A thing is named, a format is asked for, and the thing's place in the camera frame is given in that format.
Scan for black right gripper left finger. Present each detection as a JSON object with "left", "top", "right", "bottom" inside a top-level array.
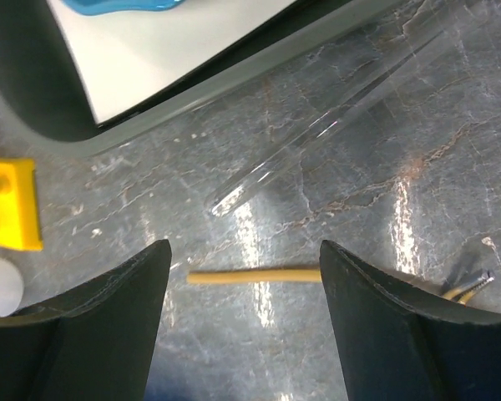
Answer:
[{"left": 0, "top": 240, "right": 171, "bottom": 400}]

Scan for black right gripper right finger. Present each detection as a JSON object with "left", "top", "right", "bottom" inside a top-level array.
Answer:
[{"left": 319, "top": 241, "right": 501, "bottom": 400}]

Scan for clear glass test tube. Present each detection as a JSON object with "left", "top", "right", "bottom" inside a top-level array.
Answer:
[{"left": 205, "top": 1, "right": 489, "bottom": 217}]

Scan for metal crucible tongs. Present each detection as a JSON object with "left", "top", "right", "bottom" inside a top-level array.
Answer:
[{"left": 440, "top": 252, "right": 494, "bottom": 305}]

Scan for white wash bottle red cap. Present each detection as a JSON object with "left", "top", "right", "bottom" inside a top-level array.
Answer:
[{"left": 0, "top": 258, "right": 24, "bottom": 317}]

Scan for tan rubber tube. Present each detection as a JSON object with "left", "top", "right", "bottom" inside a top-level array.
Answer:
[{"left": 187, "top": 269, "right": 321, "bottom": 285}]

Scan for yellow test tube rack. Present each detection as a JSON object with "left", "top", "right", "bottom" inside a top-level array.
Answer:
[{"left": 0, "top": 158, "right": 43, "bottom": 251}]

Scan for dark grey tray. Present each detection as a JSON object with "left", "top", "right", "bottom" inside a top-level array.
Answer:
[{"left": 0, "top": 1, "right": 397, "bottom": 157}]

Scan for white square board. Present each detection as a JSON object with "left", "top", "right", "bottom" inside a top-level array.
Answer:
[{"left": 48, "top": 1, "right": 292, "bottom": 124}]

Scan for blue polka dot plate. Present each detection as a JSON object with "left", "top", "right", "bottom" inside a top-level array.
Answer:
[{"left": 63, "top": 0, "right": 182, "bottom": 16}]

